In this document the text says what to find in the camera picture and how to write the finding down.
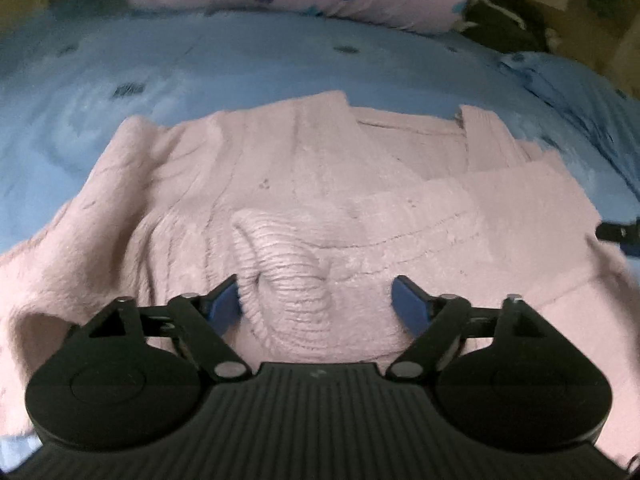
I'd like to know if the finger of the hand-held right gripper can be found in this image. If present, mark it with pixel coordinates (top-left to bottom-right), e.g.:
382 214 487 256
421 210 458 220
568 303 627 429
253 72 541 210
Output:
596 218 640 259

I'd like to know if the pink knit sweater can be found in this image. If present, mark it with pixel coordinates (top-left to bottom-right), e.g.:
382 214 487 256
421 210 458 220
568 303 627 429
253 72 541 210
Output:
0 90 640 461

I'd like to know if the blue pillow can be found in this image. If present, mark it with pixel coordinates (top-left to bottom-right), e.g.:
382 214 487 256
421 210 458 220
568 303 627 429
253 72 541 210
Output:
500 50 640 176

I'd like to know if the dark cloth bag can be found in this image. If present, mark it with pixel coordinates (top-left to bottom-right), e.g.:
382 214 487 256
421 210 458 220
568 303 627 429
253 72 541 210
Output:
460 0 556 55

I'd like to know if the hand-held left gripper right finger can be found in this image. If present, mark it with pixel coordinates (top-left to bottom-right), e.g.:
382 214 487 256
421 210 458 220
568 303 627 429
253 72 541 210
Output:
387 275 551 381

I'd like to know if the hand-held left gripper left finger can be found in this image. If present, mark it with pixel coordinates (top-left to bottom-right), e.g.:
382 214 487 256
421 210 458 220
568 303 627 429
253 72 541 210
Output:
75 274 251 383

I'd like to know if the blue bed sheet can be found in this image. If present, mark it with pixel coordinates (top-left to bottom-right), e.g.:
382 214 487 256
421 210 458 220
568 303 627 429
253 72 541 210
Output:
0 0 640 480

